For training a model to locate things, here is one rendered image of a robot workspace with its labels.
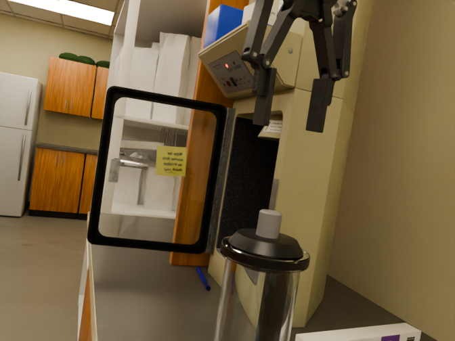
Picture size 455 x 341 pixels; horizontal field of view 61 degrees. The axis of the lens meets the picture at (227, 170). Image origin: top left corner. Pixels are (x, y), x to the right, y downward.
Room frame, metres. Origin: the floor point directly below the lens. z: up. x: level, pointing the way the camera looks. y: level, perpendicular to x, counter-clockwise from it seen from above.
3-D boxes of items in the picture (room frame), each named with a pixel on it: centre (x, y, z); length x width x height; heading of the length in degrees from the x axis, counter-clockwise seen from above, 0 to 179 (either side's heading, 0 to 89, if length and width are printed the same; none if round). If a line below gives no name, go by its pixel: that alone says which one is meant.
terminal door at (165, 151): (0.99, 0.17, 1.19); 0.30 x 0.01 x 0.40; 102
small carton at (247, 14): (0.80, -0.02, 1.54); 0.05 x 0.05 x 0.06; 29
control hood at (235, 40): (0.87, 0.01, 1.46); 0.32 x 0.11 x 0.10; 21
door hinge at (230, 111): (1.03, 0.01, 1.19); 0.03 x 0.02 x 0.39; 21
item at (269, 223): (0.47, -0.06, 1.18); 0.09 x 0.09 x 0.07
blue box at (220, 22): (0.96, 0.04, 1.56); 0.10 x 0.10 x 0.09; 21
